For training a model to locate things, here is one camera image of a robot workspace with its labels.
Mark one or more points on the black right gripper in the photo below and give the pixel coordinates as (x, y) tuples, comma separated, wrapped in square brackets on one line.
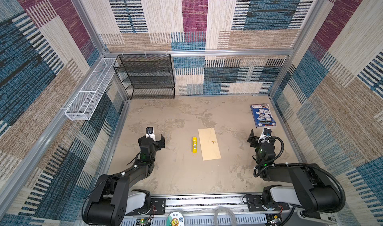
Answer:
[(253, 140)]

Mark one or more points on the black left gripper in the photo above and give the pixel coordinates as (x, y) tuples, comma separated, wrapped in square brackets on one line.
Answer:
[(161, 141)]

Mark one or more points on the yellow glue stick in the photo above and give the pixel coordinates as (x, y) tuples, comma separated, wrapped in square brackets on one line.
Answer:
[(194, 144)]

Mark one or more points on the manila paper envelope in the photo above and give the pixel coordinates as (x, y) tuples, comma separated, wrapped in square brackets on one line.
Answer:
[(208, 144)]

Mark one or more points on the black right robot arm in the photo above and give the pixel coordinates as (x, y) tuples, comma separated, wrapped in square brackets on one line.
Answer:
[(312, 189)]

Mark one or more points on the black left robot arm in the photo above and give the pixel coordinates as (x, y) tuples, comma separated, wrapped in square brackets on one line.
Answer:
[(110, 200)]

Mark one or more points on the blue comic paperback book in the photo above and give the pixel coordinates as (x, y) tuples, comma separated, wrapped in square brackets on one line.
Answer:
[(262, 115)]

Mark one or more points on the clear plastic tube loop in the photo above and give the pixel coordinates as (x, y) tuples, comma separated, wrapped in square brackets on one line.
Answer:
[(222, 214)]

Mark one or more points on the white handheld device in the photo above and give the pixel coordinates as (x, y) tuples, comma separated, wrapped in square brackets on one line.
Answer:
[(317, 217)]

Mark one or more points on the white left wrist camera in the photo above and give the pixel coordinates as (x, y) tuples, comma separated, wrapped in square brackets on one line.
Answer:
[(150, 133)]

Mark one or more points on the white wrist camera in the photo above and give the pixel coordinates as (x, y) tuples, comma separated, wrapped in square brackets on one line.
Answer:
[(150, 133), (265, 136)]

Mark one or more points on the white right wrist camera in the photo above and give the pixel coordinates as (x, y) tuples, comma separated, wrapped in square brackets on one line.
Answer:
[(265, 136)]

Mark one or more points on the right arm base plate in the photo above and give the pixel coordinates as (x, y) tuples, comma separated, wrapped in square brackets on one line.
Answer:
[(254, 204)]

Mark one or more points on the black wire mesh shelf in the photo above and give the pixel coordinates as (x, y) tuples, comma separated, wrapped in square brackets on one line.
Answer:
[(146, 76)]

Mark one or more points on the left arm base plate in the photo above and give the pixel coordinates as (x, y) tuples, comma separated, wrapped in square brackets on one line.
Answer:
[(156, 206)]

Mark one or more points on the white wire mesh basket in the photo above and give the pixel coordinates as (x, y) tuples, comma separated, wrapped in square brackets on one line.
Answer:
[(87, 99)]

